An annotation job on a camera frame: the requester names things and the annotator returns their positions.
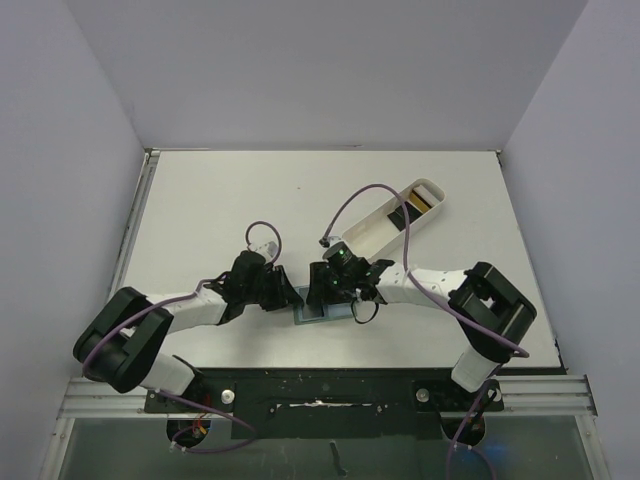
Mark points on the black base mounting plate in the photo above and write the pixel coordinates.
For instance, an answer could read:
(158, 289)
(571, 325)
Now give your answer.
(328, 403)

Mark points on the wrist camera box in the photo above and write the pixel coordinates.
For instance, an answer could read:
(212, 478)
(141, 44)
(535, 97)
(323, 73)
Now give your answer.
(330, 241)
(268, 250)

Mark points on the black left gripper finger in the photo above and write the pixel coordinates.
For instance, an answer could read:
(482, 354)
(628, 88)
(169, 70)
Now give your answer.
(285, 288)
(280, 303)

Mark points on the fallen black card in tray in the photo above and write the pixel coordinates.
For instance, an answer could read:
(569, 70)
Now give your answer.
(397, 216)

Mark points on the white oblong tray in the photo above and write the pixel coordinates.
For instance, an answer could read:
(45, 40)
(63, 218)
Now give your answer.
(381, 232)

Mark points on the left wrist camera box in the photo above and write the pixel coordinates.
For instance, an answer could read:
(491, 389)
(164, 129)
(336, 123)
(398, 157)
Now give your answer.
(268, 250)

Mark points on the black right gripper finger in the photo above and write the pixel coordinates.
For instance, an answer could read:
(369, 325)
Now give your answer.
(317, 282)
(339, 297)

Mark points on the green card holder wallet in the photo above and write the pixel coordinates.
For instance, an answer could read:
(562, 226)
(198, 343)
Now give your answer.
(333, 312)

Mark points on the card stack in tray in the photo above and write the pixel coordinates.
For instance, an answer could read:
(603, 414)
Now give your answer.
(423, 199)

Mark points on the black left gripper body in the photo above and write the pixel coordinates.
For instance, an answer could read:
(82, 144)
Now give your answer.
(267, 289)

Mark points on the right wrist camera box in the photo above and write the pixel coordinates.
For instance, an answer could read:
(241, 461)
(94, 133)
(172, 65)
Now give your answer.
(330, 241)

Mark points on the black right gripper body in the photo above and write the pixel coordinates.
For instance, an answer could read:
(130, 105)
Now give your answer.
(320, 282)

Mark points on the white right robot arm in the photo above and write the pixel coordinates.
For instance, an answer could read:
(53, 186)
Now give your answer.
(493, 314)

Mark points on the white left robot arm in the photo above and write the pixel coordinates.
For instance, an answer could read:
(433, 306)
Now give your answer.
(121, 346)

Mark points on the aluminium frame rail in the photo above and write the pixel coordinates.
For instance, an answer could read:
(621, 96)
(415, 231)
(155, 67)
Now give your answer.
(189, 216)

